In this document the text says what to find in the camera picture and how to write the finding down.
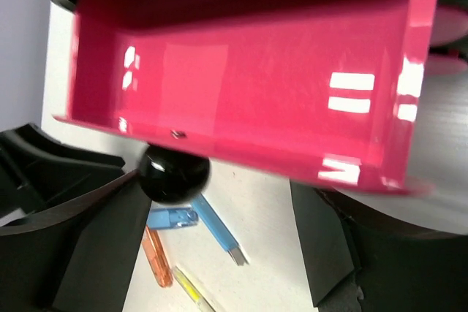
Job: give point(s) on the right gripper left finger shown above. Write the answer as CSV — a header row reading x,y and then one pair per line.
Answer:
x,y
71,224

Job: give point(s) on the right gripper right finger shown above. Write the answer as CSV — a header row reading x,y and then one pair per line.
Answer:
x,y
359,259

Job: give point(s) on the pink drawer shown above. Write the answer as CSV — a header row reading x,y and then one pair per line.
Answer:
x,y
449,28
334,119

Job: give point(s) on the yellow highlighter pen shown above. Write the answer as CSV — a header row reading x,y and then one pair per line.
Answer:
x,y
191,290

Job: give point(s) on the light blue clip pen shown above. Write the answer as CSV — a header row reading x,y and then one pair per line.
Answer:
x,y
219,230

